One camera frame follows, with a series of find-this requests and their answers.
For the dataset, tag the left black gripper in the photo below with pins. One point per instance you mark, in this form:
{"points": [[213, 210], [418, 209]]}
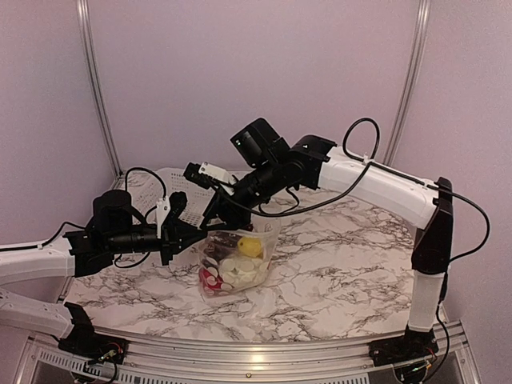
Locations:
{"points": [[178, 236]]}

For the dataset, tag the dark red grape bunch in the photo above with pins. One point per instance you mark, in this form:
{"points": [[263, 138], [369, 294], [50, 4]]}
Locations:
{"points": [[217, 248]]}

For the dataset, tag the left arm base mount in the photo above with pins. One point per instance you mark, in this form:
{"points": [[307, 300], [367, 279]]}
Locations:
{"points": [[97, 348]]}

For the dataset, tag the aluminium frame post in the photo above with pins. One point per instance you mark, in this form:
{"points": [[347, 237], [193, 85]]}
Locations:
{"points": [[84, 21], [413, 69]]}

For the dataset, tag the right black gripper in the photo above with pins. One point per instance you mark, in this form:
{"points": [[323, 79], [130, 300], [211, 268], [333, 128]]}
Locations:
{"points": [[230, 214]]}

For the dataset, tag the white plastic basket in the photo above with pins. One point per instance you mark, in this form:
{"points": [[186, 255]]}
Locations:
{"points": [[146, 190]]}

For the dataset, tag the clear zip top bag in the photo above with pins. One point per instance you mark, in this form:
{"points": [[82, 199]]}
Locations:
{"points": [[266, 229]]}

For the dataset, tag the left aluminium frame post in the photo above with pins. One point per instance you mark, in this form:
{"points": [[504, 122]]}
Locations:
{"points": [[84, 21]]}

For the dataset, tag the white cauliflower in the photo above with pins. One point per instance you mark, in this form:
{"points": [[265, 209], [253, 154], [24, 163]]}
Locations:
{"points": [[243, 272]]}

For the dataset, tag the red bell pepper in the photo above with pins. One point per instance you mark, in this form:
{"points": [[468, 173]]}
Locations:
{"points": [[209, 283]]}

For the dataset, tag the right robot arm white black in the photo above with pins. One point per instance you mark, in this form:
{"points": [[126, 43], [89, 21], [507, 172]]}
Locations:
{"points": [[319, 163]]}

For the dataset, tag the front aluminium rail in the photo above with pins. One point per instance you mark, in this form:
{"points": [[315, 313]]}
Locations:
{"points": [[153, 359]]}

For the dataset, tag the right aluminium frame post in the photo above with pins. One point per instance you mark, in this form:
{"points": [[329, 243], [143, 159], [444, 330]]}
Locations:
{"points": [[413, 69]]}

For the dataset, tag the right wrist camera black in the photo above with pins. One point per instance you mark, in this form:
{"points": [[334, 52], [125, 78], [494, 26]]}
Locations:
{"points": [[259, 143]]}

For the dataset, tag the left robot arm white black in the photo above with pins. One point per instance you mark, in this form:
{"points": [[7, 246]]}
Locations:
{"points": [[75, 254]]}

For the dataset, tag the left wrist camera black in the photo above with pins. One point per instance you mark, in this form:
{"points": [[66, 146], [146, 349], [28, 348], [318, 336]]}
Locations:
{"points": [[111, 212]]}

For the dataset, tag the yellow banana piece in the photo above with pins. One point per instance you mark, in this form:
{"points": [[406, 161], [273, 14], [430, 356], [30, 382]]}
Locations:
{"points": [[250, 247]]}

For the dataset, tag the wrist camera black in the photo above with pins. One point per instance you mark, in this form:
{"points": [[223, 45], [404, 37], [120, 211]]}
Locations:
{"points": [[111, 212], [259, 143]]}

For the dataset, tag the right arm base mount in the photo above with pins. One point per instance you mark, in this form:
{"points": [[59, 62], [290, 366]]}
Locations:
{"points": [[409, 346]]}

